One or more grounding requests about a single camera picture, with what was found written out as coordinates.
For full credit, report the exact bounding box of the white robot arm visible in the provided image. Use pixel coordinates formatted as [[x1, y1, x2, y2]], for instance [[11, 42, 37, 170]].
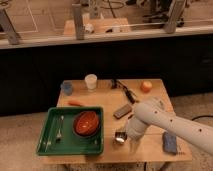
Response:
[[125, 98, 213, 155]]

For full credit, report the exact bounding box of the grey rectangular block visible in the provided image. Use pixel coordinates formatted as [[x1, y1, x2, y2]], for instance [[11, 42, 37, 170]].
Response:
[[113, 104, 132, 119]]

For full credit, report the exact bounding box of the orange carrot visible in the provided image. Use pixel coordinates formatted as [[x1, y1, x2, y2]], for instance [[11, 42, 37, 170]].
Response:
[[67, 101, 84, 106]]

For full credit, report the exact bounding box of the small steel cup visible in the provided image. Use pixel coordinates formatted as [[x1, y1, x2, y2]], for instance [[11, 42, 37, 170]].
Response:
[[114, 131, 127, 145]]

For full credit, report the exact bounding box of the orange fruit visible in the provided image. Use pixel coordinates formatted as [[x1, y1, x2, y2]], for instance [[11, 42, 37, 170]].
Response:
[[140, 81, 153, 93]]

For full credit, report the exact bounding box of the black handled tool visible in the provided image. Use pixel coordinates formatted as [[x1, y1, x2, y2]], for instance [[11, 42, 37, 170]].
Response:
[[111, 79, 139, 104]]

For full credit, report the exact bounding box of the metal fork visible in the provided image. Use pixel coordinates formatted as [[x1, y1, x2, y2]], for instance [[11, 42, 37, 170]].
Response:
[[56, 115, 64, 142]]

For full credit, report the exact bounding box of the blue folded cloth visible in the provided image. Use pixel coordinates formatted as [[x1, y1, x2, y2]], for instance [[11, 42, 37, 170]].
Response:
[[162, 132, 177, 155]]

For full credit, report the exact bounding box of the blue plastic cup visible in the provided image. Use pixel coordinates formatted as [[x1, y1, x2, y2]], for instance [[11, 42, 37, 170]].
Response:
[[61, 82, 73, 96]]

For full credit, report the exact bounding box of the metal knife in tray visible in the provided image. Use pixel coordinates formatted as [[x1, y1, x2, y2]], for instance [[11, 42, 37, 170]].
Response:
[[45, 119, 57, 151]]

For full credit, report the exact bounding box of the green plastic tray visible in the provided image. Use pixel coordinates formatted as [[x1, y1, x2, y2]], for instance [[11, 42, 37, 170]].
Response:
[[37, 106, 104, 156]]

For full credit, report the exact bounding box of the black cable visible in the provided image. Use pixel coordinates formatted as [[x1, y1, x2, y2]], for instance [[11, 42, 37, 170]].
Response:
[[191, 114, 213, 122]]

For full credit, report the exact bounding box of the white plastic cup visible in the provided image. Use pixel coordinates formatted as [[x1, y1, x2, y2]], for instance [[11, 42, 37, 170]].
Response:
[[85, 74, 97, 90]]

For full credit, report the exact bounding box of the wooden table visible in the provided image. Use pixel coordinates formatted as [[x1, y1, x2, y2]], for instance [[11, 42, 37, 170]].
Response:
[[43, 80, 192, 164]]

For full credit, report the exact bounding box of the red-brown bowl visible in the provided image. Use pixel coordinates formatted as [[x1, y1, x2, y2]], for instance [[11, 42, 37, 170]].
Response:
[[73, 111, 100, 137]]

